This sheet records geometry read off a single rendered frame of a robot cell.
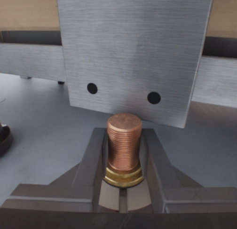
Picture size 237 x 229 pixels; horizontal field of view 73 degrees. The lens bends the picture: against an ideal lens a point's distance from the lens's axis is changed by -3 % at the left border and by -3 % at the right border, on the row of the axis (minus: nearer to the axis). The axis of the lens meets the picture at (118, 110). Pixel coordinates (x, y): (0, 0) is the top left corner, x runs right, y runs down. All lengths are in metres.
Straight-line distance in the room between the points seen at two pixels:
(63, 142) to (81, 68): 0.19
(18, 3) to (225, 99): 0.33
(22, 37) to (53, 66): 0.12
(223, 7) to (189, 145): 0.22
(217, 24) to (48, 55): 0.21
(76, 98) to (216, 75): 0.15
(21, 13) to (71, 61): 0.19
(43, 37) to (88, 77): 0.18
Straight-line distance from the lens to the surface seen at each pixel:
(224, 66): 0.19
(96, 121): 0.38
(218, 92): 0.20
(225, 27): 0.23
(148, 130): 0.15
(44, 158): 0.31
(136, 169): 0.16
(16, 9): 0.35
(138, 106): 0.15
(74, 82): 0.17
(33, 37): 0.34
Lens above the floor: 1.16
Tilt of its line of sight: 28 degrees up
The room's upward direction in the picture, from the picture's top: 179 degrees counter-clockwise
